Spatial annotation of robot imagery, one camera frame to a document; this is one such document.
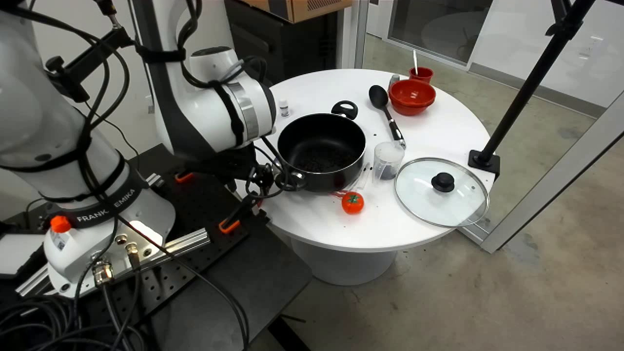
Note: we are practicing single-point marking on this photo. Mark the orange toy tomato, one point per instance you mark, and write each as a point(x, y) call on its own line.
point(352, 201)

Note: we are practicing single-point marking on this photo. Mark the black perforated robot base table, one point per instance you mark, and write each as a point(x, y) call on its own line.
point(218, 296)

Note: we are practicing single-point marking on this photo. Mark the glass pot lid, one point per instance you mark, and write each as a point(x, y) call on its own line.
point(442, 191)

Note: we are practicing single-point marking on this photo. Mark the red mug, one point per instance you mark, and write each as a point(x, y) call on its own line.
point(423, 74)

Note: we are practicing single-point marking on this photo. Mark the black cooking pot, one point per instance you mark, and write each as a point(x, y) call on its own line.
point(323, 150)

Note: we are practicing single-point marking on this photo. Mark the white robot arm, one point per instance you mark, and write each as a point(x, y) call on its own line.
point(210, 109)

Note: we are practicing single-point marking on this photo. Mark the black tripod stand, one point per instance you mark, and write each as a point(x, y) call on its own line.
point(569, 19)

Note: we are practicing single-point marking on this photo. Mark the orange handled clamp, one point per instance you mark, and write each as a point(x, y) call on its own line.
point(187, 175)
point(243, 210)

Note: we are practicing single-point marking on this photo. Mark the red bowl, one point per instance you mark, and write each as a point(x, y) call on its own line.
point(413, 95)

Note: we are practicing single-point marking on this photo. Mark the black ladle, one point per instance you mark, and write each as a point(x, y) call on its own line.
point(380, 97)

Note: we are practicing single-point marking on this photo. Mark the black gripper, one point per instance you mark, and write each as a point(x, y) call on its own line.
point(243, 164)

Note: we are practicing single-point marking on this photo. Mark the round white table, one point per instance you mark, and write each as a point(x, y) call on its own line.
point(358, 247)

